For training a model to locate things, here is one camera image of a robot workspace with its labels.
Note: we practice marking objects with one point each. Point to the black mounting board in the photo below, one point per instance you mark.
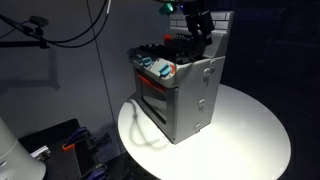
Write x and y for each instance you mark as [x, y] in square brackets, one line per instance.
[56, 166]

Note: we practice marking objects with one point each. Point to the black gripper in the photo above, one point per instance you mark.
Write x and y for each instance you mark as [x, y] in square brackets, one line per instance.
[198, 18]

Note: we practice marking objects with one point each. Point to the red stove knob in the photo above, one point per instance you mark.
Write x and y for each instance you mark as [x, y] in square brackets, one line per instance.
[167, 37]

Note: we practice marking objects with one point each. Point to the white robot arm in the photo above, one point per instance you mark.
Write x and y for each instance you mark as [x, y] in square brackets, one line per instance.
[13, 156]

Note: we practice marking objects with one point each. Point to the black camera on stand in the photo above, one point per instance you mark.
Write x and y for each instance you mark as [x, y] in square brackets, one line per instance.
[23, 44]

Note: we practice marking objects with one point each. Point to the teal gripper mount piece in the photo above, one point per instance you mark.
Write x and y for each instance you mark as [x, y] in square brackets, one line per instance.
[166, 8]

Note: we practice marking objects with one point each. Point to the blue stove knob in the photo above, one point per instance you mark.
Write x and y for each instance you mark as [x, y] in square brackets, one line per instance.
[164, 70]
[138, 58]
[146, 61]

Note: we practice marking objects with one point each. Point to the grey toy stove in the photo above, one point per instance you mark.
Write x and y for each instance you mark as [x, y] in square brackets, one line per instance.
[193, 100]

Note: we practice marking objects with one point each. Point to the purple spring clamp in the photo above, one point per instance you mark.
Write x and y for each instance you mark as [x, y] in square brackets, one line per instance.
[96, 172]

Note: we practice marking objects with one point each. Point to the silver metal bracket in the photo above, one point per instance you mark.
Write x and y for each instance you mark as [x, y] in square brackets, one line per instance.
[40, 152]

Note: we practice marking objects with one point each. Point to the purple clamp with orange tip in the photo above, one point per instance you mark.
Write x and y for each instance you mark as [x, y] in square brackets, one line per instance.
[76, 135]

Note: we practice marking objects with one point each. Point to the grey oven door with window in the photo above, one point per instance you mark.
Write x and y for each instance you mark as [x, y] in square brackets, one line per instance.
[170, 110]

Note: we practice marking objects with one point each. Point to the black stovetop burner grate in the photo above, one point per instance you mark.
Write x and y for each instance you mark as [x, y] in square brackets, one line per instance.
[173, 53]

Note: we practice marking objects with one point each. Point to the black spring clamp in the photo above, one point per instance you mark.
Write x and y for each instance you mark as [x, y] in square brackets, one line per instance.
[101, 139]

